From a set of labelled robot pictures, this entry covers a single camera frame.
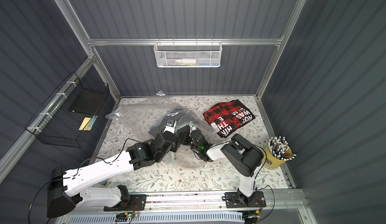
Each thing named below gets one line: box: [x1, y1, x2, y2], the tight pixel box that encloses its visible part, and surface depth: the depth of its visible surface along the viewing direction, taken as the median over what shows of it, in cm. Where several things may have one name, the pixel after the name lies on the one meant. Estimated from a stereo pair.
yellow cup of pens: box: [265, 135, 298, 169], surface depth 74 cm
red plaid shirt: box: [202, 99, 256, 139], surface depth 99 cm
